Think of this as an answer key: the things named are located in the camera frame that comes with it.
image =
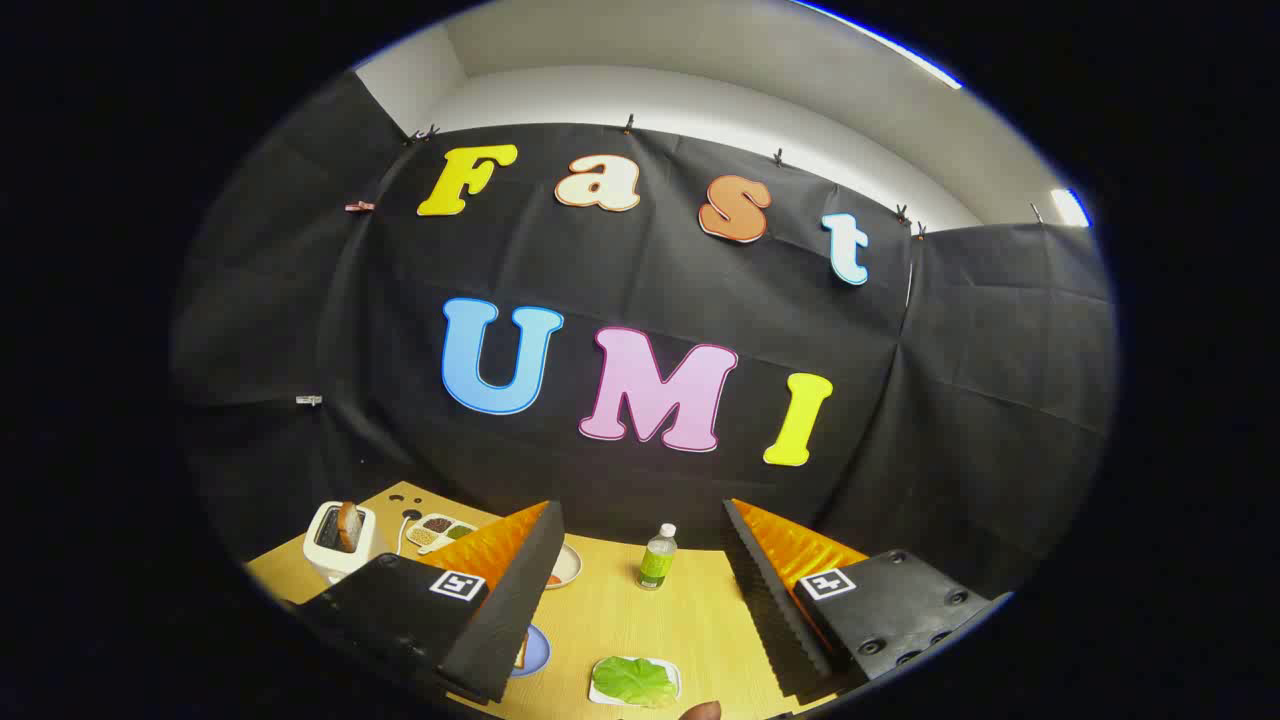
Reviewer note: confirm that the green lettuce leaf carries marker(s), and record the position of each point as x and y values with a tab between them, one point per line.
635	680

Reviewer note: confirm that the white toaster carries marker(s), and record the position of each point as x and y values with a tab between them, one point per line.
325	565

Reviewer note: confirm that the green label drink bottle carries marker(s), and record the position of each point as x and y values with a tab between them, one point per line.
657	565

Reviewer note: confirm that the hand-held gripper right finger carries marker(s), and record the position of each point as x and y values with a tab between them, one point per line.
770	610

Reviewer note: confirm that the white round plate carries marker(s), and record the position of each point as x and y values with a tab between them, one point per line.
568	565

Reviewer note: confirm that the white divided seasoning dish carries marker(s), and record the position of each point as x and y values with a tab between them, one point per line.
432	547

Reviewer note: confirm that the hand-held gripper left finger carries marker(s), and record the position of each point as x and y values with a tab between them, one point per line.
510	620

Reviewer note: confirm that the row of black clips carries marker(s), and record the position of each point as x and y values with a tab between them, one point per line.
629	125

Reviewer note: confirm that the toasted bread slice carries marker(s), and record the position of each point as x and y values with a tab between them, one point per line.
349	527

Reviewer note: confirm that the ceiling light panel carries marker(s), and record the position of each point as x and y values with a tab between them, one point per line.
1068	208

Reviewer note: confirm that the blue round plate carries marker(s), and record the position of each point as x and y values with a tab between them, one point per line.
537	650

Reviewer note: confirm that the small white rounded plate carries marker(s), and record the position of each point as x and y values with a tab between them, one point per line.
598	692

